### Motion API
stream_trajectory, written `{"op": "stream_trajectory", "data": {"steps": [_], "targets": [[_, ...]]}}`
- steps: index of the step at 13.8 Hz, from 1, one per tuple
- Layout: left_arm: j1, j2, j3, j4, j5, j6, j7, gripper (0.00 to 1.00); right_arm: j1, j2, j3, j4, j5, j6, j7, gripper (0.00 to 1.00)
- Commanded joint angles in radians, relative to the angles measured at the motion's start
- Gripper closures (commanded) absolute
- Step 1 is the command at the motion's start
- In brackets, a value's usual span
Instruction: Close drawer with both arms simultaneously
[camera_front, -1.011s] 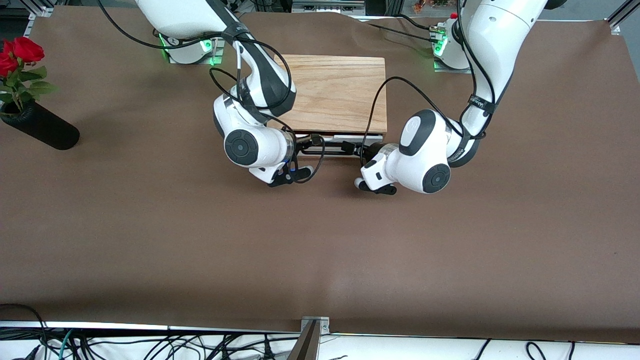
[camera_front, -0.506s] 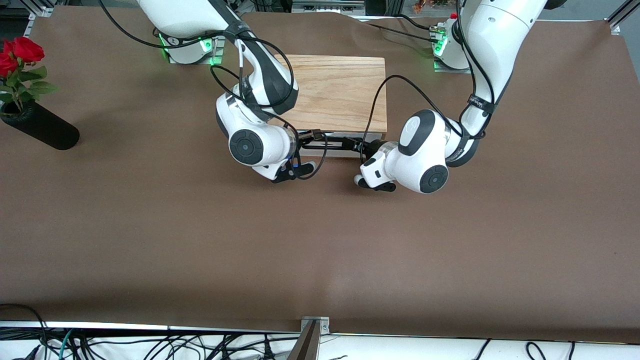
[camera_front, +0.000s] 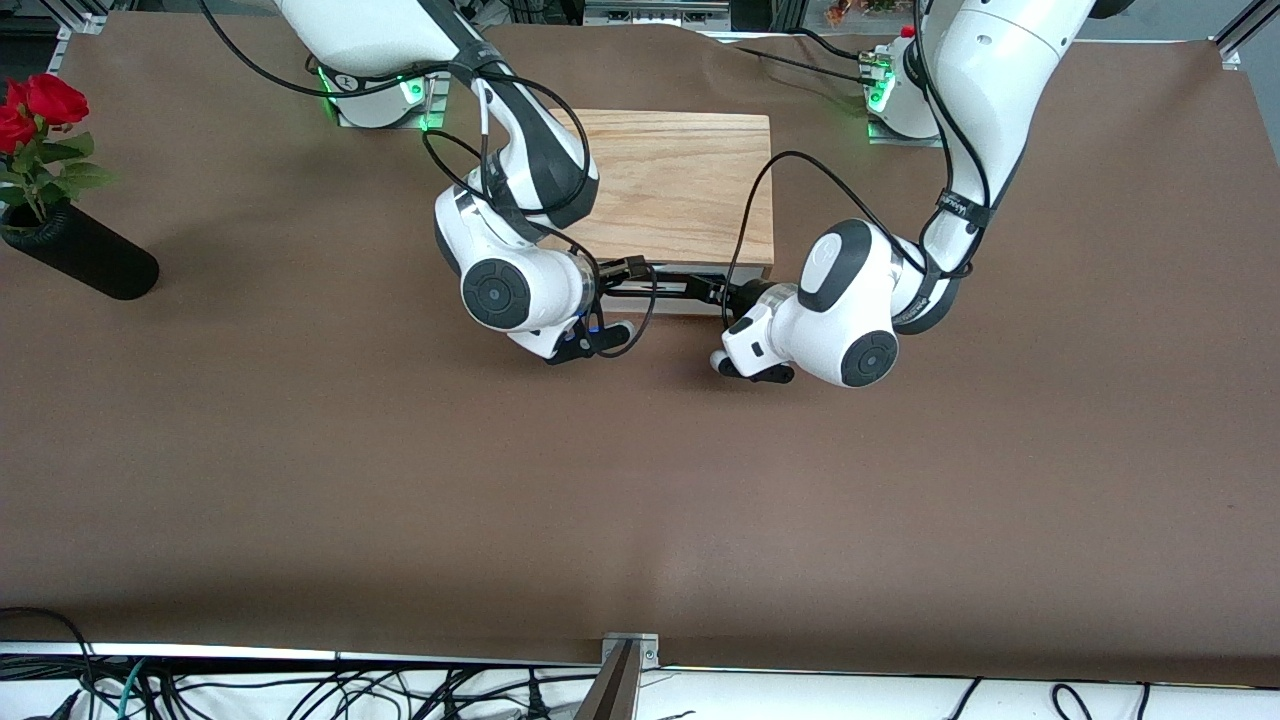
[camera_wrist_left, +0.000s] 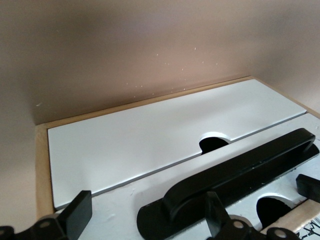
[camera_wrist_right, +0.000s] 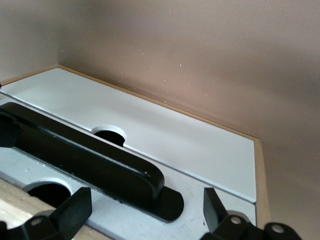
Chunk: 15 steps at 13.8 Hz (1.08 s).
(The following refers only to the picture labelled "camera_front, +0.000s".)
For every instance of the wooden drawer cabinet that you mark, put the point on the wooden drawer cabinet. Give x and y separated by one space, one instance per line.
680 180

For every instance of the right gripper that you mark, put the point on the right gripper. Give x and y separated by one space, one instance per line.
612 274

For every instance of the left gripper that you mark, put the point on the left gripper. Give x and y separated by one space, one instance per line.
747 295

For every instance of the aluminium frame profile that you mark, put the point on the aluminium frame profile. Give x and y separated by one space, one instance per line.
1245 30
75 15

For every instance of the red roses with green leaves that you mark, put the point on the red roses with green leaves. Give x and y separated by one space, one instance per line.
50 100

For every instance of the grey power strip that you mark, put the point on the grey power strip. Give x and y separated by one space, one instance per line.
655 12

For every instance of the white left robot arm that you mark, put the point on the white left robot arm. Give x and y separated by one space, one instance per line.
1000 70

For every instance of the metal bracket with dark post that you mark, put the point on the metal bracket with dark post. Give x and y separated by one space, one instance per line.
625 660

